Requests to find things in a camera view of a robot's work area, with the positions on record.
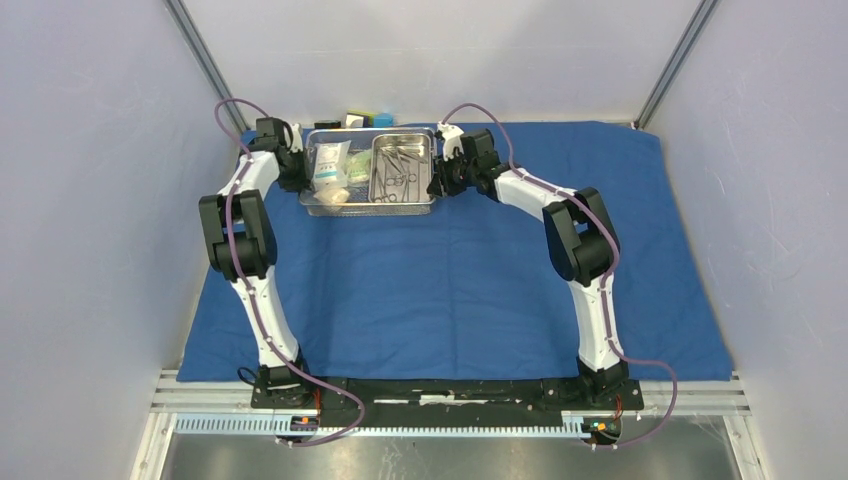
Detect white and yellow block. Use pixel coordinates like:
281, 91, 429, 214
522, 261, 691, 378
344, 110, 375, 129

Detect beige gauze packet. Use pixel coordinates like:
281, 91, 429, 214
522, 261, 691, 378
314, 187, 351, 205

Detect small black block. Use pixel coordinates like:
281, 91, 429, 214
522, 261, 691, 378
314, 120, 342, 130

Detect metal mesh tray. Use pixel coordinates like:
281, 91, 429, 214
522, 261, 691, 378
299, 127, 436, 217

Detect cyan blue block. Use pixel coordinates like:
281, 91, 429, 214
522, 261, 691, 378
371, 112, 395, 128

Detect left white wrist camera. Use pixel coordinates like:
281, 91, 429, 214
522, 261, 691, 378
288, 123, 304, 153

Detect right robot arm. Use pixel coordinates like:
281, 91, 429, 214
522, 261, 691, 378
428, 123, 629, 408

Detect green sterile packet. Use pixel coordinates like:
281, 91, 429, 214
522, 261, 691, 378
345, 149, 373, 185

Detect slotted cable duct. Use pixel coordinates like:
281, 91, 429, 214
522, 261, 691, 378
173, 413, 616, 440

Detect steel surgical instruments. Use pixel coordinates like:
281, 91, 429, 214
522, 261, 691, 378
369, 146, 430, 203

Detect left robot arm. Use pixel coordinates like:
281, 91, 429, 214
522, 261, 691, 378
198, 117, 314, 409

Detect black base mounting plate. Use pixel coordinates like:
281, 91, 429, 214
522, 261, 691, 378
250, 377, 645, 427

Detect white sterile packet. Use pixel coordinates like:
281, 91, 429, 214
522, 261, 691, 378
312, 141, 350, 191

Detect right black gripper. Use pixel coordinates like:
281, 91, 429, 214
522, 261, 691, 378
426, 149, 475, 199

